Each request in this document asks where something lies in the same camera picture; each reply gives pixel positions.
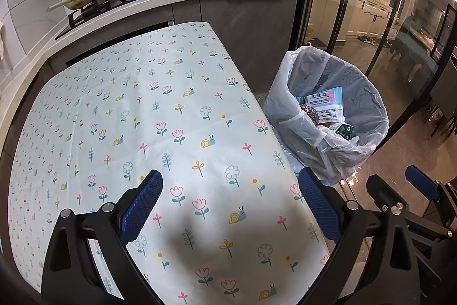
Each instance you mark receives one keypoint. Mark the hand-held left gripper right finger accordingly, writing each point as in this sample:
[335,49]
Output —
[319,206]

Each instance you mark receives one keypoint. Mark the steel wool scrubber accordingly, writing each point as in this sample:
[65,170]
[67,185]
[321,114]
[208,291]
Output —
[310,114]

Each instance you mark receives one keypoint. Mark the dark green wrapper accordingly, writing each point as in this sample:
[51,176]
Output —
[343,130]

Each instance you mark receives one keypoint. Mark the white sideboard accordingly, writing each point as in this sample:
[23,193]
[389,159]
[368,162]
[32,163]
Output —
[375,13]

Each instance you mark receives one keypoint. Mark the trash bin with clear liner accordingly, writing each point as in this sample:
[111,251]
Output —
[285,94]

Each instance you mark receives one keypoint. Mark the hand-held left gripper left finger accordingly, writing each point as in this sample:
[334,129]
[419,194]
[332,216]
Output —
[141,206]

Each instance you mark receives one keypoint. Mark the dining table with dark cloth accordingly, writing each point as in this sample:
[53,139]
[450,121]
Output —
[414,44]

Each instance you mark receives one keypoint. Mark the black gas stove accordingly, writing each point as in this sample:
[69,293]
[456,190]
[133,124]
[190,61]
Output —
[117,1]

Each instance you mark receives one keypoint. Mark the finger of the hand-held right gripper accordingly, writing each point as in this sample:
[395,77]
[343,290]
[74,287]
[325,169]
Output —
[382,190]
[423,183]

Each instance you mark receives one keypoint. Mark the light blue wipes packet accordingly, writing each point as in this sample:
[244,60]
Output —
[323,101]

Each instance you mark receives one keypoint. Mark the floral tablecloth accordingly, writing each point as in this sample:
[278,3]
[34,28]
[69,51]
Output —
[160,112]

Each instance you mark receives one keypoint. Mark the shoes on floor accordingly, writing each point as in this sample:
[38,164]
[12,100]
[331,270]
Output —
[367,40]

